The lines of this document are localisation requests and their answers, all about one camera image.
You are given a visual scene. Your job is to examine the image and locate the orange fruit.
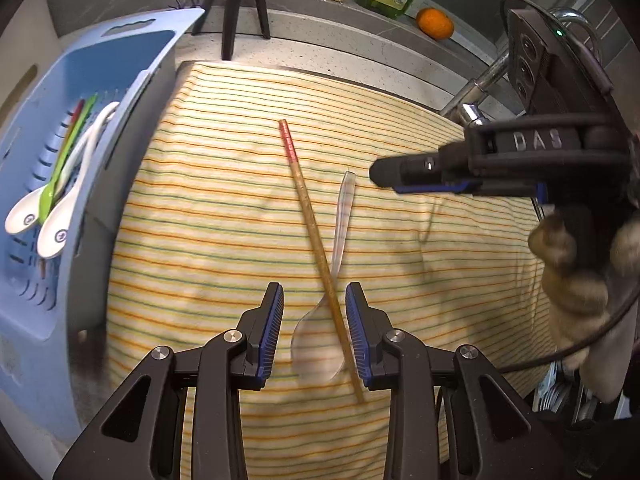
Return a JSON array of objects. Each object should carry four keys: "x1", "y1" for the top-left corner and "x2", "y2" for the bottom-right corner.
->
[{"x1": 416, "y1": 7, "x2": 455, "y2": 41}]

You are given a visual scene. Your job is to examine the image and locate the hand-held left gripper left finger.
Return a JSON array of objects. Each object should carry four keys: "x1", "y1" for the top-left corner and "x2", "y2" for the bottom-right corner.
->
[{"x1": 52, "y1": 282, "x2": 285, "y2": 480}]

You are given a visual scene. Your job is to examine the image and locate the white ceramic spoon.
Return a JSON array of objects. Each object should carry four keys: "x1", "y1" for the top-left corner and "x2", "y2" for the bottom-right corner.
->
[
  {"x1": 37, "y1": 110, "x2": 108, "y2": 260},
  {"x1": 5, "y1": 101, "x2": 121, "y2": 235}
]

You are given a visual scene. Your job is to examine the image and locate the red-tipped wooden chopstick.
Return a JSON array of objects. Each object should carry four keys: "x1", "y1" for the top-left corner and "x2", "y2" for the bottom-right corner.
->
[
  {"x1": 279, "y1": 119, "x2": 366, "y2": 405},
  {"x1": 60, "y1": 99, "x2": 86, "y2": 161}
]

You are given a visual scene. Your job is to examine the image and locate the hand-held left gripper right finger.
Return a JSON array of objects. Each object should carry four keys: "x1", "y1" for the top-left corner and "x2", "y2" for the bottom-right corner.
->
[{"x1": 345, "y1": 282, "x2": 566, "y2": 480}]

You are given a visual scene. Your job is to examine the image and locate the striped cloth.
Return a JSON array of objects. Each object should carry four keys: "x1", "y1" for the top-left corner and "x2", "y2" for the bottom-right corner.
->
[{"x1": 105, "y1": 60, "x2": 566, "y2": 480}]

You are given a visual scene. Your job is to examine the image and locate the chrome faucet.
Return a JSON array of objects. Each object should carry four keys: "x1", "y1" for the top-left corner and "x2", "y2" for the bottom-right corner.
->
[{"x1": 440, "y1": 7, "x2": 601, "y2": 126}]

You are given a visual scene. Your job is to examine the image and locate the clear plastic spoon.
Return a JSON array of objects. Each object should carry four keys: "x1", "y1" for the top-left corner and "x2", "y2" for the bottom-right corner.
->
[{"x1": 291, "y1": 171, "x2": 357, "y2": 381}]

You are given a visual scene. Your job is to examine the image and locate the person's right hand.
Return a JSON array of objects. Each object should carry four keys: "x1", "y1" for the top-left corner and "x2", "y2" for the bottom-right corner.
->
[{"x1": 528, "y1": 209, "x2": 640, "y2": 367}]

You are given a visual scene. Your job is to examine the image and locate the black cable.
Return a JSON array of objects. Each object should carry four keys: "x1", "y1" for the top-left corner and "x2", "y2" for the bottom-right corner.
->
[{"x1": 499, "y1": 0, "x2": 640, "y2": 373}]

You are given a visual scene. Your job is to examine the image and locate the blue plastic basket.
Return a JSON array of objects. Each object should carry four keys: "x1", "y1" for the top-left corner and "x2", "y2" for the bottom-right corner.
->
[{"x1": 0, "y1": 7, "x2": 206, "y2": 461}]

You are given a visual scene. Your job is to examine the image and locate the green plastic spoon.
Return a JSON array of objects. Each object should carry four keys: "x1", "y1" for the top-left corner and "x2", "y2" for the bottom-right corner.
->
[{"x1": 39, "y1": 92, "x2": 99, "y2": 223}]

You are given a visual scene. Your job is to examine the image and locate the person's right forearm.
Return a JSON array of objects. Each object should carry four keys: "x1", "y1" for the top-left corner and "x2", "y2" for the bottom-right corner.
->
[{"x1": 577, "y1": 310, "x2": 637, "y2": 404}]

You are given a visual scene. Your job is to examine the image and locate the black tripod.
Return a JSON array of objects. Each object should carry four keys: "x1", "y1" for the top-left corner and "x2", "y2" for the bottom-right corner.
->
[{"x1": 192, "y1": 0, "x2": 272, "y2": 61}]

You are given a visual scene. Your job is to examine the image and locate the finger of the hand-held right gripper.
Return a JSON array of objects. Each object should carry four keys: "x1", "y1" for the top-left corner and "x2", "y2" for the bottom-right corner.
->
[
  {"x1": 392, "y1": 164, "x2": 630, "y2": 204},
  {"x1": 370, "y1": 115, "x2": 632, "y2": 189}
]

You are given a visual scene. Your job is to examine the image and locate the person's dark jacket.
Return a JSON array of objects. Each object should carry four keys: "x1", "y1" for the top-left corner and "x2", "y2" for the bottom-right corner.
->
[{"x1": 540, "y1": 410, "x2": 640, "y2": 480}]

